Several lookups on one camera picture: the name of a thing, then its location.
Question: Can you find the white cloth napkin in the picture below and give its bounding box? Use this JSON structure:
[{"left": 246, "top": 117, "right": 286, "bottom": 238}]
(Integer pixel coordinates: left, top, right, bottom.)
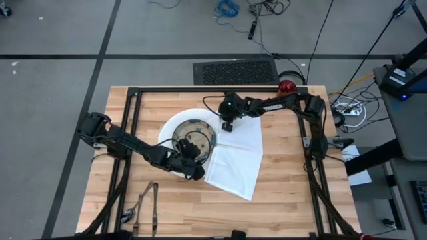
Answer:
[{"left": 203, "top": 115, "right": 264, "bottom": 202}]

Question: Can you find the white paper sheet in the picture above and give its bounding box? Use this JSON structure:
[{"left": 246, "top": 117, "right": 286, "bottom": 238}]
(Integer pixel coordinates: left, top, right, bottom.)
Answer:
[{"left": 342, "top": 145, "right": 373, "bottom": 187}]

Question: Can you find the black table leg bar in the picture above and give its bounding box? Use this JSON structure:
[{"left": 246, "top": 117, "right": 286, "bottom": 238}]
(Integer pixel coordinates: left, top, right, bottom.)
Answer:
[{"left": 344, "top": 139, "right": 403, "bottom": 177}]

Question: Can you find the black aluminium table frame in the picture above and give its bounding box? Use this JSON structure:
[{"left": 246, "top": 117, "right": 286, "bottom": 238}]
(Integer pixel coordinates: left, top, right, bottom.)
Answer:
[{"left": 81, "top": 86, "right": 361, "bottom": 240}]

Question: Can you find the red textured cup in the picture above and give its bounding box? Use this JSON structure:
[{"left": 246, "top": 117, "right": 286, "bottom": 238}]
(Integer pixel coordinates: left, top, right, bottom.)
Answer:
[{"left": 278, "top": 79, "right": 298, "bottom": 98}]

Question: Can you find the black floor vent grate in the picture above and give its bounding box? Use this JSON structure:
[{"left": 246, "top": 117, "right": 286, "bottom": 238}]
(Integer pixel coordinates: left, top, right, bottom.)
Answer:
[{"left": 192, "top": 59, "right": 280, "bottom": 86}]

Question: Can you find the white round plate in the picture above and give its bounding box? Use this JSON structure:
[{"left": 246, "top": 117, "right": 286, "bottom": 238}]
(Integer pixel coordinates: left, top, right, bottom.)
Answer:
[{"left": 157, "top": 108, "right": 221, "bottom": 179}]

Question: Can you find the silver knife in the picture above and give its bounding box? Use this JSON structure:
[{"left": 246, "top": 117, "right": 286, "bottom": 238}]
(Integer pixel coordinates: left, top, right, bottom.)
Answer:
[{"left": 151, "top": 181, "right": 159, "bottom": 237}]

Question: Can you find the black device with blue light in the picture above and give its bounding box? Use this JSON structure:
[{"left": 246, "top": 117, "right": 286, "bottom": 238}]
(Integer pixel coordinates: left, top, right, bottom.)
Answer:
[{"left": 378, "top": 63, "right": 427, "bottom": 101}]

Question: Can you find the grey desk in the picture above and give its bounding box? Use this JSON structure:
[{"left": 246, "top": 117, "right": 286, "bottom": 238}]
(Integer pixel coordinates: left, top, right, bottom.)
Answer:
[{"left": 383, "top": 156, "right": 427, "bottom": 240}]

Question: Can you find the black keyboard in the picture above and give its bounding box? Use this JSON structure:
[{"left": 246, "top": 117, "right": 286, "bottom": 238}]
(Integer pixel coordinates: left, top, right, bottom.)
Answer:
[{"left": 410, "top": 179, "right": 427, "bottom": 225}]

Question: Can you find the yellow floor cable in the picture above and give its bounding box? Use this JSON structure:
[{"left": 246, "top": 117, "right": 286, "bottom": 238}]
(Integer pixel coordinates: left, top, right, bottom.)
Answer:
[{"left": 328, "top": 72, "right": 375, "bottom": 97}]

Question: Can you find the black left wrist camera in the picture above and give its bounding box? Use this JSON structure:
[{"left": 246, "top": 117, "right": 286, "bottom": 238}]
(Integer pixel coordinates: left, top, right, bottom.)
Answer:
[{"left": 177, "top": 137, "right": 201, "bottom": 159}]

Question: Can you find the black angled beam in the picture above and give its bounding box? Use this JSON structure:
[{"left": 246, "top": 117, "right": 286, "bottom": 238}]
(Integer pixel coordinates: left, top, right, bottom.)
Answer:
[{"left": 392, "top": 38, "right": 427, "bottom": 73}]

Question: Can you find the blue and beige floral plate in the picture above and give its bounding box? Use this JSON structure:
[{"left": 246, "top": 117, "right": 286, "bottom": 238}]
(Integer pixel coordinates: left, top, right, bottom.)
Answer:
[{"left": 171, "top": 119, "right": 217, "bottom": 164}]

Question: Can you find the grey side table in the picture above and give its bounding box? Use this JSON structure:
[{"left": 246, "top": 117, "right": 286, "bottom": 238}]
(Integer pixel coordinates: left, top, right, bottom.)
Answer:
[{"left": 372, "top": 65, "right": 427, "bottom": 161}]

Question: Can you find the long black floor cable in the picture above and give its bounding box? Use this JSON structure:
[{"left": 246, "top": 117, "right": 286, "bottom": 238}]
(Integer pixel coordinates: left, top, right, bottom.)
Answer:
[{"left": 305, "top": 0, "right": 335, "bottom": 85}]

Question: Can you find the black inline cable box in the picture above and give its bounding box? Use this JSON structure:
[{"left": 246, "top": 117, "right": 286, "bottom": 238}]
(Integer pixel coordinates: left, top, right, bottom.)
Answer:
[{"left": 247, "top": 20, "right": 258, "bottom": 41}]

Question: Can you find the blue cable coil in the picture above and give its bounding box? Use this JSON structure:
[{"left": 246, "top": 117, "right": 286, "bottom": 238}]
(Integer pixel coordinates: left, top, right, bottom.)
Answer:
[{"left": 213, "top": 0, "right": 240, "bottom": 26}]

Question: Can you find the black cable tangle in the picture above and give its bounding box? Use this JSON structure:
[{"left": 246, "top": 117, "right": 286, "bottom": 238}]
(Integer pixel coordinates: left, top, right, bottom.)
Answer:
[{"left": 246, "top": 0, "right": 291, "bottom": 17}]

